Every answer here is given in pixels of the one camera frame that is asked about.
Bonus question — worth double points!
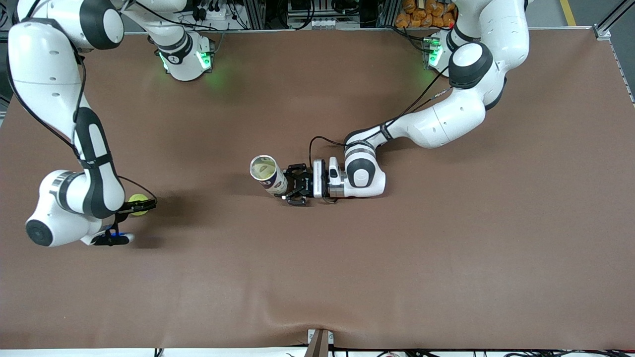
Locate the metal table edge bracket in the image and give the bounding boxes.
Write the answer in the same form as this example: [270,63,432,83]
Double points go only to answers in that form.
[307,328,334,357]

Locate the aluminium frame rail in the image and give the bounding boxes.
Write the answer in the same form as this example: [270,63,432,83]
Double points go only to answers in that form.
[593,0,635,105]

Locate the yellow tennis ball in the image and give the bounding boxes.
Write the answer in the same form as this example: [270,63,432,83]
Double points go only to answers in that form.
[128,194,149,217]

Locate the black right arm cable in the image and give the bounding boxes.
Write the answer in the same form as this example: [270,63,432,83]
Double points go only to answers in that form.
[6,0,158,204]

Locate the orange packaged items pile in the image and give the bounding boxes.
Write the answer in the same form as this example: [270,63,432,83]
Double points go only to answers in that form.
[395,0,457,29]

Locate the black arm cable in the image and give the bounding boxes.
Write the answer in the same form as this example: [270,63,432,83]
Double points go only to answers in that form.
[309,62,454,159]
[6,0,158,204]

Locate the clear Wilson tennis ball can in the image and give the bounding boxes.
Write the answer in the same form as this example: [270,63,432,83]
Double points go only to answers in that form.
[250,155,289,196]

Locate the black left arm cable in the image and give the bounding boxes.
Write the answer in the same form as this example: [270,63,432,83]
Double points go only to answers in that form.
[309,62,454,159]

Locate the aluminium profile post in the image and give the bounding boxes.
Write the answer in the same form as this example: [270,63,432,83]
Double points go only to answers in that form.
[248,0,266,30]
[377,0,397,28]

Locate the white power strip with plugs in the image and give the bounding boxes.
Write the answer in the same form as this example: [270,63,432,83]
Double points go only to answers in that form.
[194,0,230,21]

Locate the brown table mat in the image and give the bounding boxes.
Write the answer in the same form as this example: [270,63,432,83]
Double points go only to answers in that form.
[0,29,635,350]

